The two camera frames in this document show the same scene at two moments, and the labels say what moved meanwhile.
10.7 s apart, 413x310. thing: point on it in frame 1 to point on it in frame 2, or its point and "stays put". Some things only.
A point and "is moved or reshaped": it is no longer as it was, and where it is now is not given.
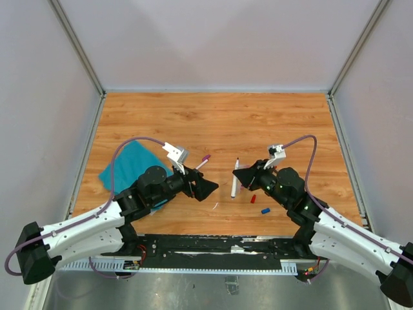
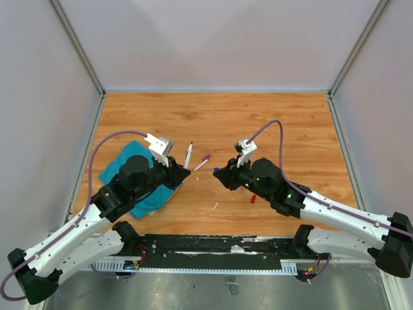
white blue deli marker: [234, 177] is moved or reshaped
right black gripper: [249, 177] to [228, 175]
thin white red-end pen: [201, 165] stays put
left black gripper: [204, 186] to [175, 174]
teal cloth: [128, 162] stays put
